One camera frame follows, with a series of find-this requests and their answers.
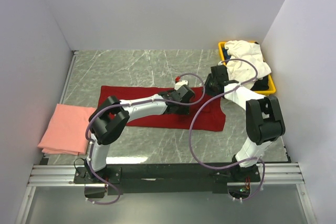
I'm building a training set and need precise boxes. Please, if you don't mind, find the black garment in bin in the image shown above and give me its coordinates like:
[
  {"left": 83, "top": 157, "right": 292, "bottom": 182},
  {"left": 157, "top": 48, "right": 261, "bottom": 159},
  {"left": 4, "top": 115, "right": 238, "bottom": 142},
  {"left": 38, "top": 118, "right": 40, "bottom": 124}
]
[{"left": 251, "top": 76, "right": 269, "bottom": 91}]

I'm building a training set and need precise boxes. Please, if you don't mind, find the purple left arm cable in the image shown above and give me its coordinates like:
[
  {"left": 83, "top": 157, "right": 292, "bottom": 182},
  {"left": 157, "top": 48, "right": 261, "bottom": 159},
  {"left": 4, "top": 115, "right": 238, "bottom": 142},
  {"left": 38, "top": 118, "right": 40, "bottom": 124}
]
[{"left": 86, "top": 73, "right": 206, "bottom": 206}]

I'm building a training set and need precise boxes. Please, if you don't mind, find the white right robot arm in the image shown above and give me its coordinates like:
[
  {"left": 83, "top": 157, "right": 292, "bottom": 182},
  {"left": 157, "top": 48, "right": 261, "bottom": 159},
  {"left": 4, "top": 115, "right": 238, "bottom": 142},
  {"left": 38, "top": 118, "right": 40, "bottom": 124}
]
[{"left": 205, "top": 65, "right": 286, "bottom": 182}]

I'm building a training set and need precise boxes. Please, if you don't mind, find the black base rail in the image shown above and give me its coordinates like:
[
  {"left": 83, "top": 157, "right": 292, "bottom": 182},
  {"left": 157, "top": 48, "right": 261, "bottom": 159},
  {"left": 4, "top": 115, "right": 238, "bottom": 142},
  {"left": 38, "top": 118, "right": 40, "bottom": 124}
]
[{"left": 73, "top": 163, "right": 260, "bottom": 198}]

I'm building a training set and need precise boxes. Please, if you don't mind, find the white t shirt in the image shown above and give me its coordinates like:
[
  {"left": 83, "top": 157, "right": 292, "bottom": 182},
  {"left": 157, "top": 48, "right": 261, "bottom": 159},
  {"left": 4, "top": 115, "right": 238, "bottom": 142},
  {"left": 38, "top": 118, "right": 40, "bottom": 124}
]
[{"left": 224, "top": 40, "right": 271, "bottom": 83}]

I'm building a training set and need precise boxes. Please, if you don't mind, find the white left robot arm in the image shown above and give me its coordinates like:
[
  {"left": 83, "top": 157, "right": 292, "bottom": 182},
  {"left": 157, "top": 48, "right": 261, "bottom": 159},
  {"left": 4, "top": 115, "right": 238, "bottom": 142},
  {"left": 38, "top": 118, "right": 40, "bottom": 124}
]
[{"left": 85, "top": 84, "right": 195, "bottom": 183}]

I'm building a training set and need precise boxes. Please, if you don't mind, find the folded pink t shirt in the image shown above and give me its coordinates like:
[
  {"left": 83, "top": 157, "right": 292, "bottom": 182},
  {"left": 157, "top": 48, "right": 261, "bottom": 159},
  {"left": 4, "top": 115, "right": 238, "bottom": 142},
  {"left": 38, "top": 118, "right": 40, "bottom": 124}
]
[{"left": 38, "top": 104, "right": 96, "bottom": 156}]

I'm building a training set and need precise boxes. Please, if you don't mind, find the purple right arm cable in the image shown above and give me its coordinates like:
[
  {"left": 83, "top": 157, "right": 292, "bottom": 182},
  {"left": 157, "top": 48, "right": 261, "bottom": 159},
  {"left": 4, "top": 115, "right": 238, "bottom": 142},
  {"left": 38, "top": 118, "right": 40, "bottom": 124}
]
[{"left": 188, "top": 58, "right": 266, "bottom": 201}]

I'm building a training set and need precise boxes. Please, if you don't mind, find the blue garment in bin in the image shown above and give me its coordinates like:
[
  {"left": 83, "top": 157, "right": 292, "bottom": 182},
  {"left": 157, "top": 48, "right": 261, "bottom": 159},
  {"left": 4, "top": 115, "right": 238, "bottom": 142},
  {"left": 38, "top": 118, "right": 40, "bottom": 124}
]
[{"left": 222, "top": 47, "right": 231, "bottom": 60}]

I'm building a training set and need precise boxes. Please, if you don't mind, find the yellow plastic bin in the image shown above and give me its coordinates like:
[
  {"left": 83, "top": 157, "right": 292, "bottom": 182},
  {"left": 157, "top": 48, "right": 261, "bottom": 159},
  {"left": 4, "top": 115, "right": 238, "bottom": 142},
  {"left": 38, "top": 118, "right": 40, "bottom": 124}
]
[{"left": 218, "top": 41, "right": 276, "bottom": 95}]

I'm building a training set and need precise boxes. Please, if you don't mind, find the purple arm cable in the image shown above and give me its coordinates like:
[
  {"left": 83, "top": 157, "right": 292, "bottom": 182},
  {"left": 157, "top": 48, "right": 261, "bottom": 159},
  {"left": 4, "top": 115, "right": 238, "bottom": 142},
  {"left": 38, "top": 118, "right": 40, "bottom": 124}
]
[
  {"left": 86, "top": 73, "right": 206, "bottom": 206},
  {"left": 188, "top": 58, "right": 266, "bottom": 201}
]

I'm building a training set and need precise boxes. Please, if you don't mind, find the red t shirt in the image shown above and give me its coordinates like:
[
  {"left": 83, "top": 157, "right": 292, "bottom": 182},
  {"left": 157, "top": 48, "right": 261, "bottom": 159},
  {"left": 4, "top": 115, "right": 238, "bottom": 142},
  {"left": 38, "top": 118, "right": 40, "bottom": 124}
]
[{"left": 98, "top": 86, "right": 226, "bottom": 132}]

